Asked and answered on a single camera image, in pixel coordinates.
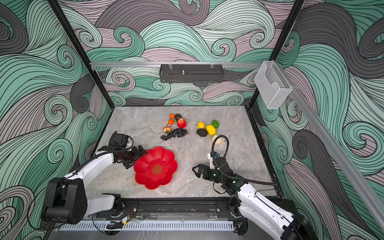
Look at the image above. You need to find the white slotted cable duct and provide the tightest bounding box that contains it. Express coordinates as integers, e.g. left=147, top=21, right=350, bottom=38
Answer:
left=61, top=221, right=235, bottom=232

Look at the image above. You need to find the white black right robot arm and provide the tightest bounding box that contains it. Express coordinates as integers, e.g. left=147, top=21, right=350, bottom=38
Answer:
left=192, top=164, right=318, bottom=240

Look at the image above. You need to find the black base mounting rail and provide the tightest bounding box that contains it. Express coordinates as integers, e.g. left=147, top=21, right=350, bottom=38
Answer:
left=95, top=197, right=245, bottom=220

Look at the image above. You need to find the clear plastic wall bin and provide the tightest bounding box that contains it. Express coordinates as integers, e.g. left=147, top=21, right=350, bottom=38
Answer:
left=254, top=61, right=292, bottom=110

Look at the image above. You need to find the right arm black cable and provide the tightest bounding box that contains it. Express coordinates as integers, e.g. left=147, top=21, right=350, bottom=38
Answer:
left=211, top=134, right=278, bottom=187

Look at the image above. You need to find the large yellow lemon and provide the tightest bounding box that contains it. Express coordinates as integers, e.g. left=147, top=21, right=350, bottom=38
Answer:
left=206, top=125, right=217, bottom=136

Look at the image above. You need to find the dark avocado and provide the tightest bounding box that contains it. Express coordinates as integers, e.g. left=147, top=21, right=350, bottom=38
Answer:
left=196, top=129, right=208, bottom=137

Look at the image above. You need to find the aluminium wall rail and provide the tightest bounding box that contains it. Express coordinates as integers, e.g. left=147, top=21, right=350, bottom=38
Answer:
left=90, top=61, right=262, bottom=69

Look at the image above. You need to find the red apple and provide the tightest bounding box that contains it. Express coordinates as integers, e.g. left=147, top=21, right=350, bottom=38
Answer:
left=177, top=118, right=187, bottom=129

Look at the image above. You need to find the dark brown passion fruit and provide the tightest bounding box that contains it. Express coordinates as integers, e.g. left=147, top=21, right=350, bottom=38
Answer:
left=175, top=114, right=182, bottom=121

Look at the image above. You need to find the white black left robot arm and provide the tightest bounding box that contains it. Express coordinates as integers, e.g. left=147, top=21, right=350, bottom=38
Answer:
left=41, top=146, right=147, bottom=225

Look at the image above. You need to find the green lime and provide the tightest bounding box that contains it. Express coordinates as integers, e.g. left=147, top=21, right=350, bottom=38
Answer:
left=212, top=120, right=220, bottom=129

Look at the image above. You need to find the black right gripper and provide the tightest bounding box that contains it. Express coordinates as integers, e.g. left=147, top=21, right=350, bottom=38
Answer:
left=191, top=164, right=226, bottom=186

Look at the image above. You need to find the dark purple grape bunch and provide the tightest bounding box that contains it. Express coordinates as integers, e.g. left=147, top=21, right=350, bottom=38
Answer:
left=160, top=128, right=188, bottom=141

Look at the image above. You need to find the black perforated wall tray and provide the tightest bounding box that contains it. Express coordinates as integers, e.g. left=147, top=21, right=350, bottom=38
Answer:
left=159, top=65, right=224, bottom=84

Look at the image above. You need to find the red flower-shaped fruit bowl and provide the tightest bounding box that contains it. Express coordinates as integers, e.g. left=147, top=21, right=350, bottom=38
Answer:
left=134, top=147, right=178, bottom=190

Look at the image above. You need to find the small peach fruit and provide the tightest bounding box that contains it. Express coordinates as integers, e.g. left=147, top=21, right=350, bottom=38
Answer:
left=163, top=126, right=172, bottom=135

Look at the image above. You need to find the small wrinkled yellow fruit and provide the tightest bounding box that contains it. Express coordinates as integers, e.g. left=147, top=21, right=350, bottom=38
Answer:
left=197, top=122, right=206, bottom=129

